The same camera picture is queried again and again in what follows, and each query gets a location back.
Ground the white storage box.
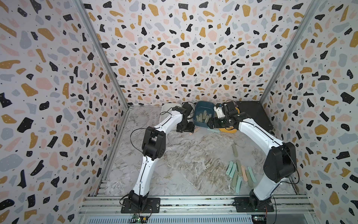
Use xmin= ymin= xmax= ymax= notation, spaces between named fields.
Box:
xmin=159 ymin=103 xmax=183 ymax=125

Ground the pink knife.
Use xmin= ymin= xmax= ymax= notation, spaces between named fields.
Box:
xmin=241 ymin=165 xmax=248 ymax=182
xmin=189 ymin=127 xmax=200 ymax=135

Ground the aluminium front rail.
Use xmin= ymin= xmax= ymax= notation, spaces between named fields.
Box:
xmin=78 ymin=195 xmax=319 ymax=224

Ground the dark teal storage box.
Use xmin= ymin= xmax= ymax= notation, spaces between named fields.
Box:
xmin=193 ymin=101 xmax=215 ymax=128

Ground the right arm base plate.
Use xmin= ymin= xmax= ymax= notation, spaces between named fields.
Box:
xmin=232 ymin=197 xmax=275 ymax=213

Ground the mint knife lowest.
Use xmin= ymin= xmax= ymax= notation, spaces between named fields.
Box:
xmin=235 ymin=176 xmax=242 ymax=194

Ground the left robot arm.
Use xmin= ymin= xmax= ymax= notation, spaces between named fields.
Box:
xmin=128 ymin=102 xmax=195 ymax=211

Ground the mint knife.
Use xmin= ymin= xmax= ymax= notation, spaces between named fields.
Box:
xmin=207 ymin=128 xmax=221 ymax=133
xmin=229 ymin=163 xmax=237 ymax=178
xmin=225 ymin=161 xmax=234 ymax=176
xmin=248 ymin=166 xmax=257 ymax=183

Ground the yellow storage box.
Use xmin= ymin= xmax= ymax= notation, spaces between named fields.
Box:
xmin=218 ymin=104 xmax=240 ymax=133

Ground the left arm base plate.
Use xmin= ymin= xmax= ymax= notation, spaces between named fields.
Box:
xmin=121 ymin=197 xmax=161 ymax=214

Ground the black case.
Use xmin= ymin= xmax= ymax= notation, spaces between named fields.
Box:
xmin=237 ymin=101 xmax=274 ymax=134

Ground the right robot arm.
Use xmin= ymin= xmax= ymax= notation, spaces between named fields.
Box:
xmin=208 ymin=101 xmax=297 ymax=210

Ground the olive knife lowest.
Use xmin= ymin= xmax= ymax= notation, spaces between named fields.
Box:
xmin=232 ymin=171 xmax=238 ymax=189

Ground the olive knife bottom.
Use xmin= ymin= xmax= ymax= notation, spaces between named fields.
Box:
xmin=236 ymin=160 xmax=242 ymax=176

